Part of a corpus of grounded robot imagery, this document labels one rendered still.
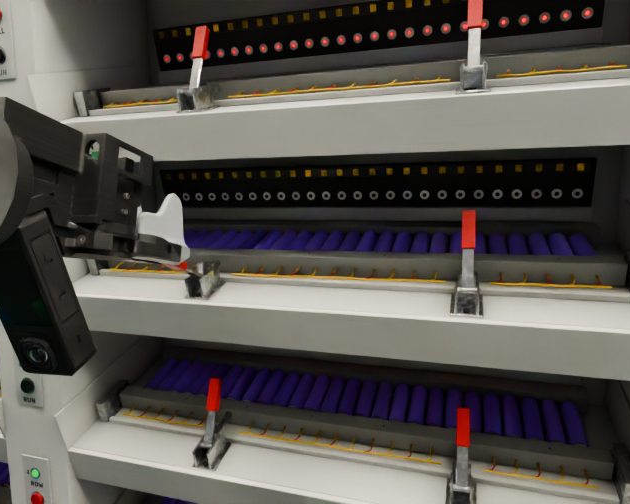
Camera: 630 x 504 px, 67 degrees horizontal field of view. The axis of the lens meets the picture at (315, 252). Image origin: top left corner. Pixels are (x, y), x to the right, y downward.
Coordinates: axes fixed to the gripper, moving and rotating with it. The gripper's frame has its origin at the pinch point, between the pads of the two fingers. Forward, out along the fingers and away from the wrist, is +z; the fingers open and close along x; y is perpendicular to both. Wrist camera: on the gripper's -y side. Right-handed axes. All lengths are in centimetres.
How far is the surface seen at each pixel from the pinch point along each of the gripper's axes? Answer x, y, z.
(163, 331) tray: 4.4, -7.2, 6.3
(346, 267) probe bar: -14.5, 0.7, 10.2
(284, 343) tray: -9.6, -7.3, 6.4
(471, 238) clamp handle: -26.9, 3.4, 5.7
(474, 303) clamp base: -27.3, -2.3, 6.9
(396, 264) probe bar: -19.8, 1.2, 10.0
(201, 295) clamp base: -0.4, -3.1, 5.5
